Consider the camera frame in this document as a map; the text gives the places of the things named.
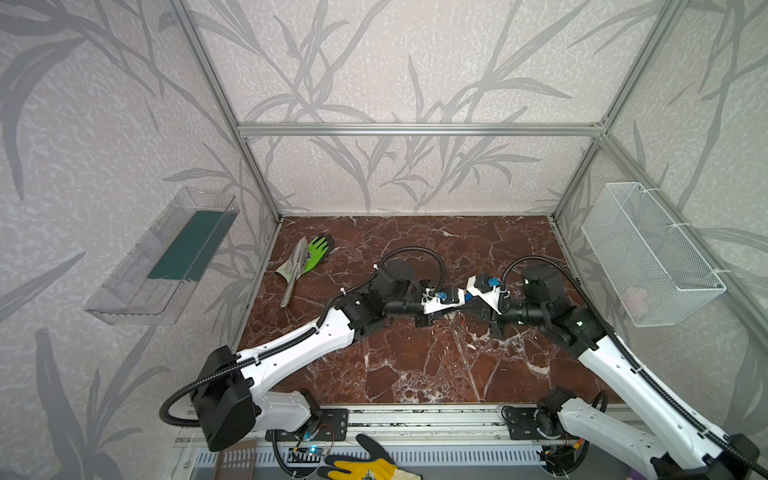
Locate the clear plastic wall bin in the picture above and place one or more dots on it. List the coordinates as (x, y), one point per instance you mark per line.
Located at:
(152, 285)

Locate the metal garden trowel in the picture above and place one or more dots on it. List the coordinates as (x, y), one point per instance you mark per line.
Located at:
(293, 269)

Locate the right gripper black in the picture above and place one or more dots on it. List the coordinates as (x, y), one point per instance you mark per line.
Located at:
(493, 315)

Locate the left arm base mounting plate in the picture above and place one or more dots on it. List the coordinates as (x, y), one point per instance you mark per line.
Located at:
(326, 425)

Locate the pink object in basket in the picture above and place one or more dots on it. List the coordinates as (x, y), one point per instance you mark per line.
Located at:
(636, 301)

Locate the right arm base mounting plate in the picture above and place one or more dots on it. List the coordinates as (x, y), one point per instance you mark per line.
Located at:
(520, 422)

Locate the aluminium front rail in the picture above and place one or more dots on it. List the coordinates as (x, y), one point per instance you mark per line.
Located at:
(476, 424)

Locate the yellow black work glove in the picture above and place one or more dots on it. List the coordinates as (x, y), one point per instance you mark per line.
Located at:
(379, 465)

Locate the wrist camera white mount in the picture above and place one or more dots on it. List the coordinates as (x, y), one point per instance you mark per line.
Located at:
(488, 289)
(451, 296)

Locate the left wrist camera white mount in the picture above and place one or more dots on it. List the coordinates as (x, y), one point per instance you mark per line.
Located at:
(451, 296)

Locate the green black work glove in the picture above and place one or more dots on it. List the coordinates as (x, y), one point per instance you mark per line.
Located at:
(318, 248)

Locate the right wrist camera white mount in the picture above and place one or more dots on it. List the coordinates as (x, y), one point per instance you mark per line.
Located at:
(488, 289)

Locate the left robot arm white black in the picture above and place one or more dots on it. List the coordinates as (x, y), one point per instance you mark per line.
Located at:
(234, 392)

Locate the brown slotted vent plate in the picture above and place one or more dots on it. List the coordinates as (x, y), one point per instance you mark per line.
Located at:
(237, 462)

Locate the white wire mesh basket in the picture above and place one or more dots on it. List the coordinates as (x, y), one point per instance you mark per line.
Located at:
(640, 245)

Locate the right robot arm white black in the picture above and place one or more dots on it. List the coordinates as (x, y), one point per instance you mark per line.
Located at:
(678, 444)

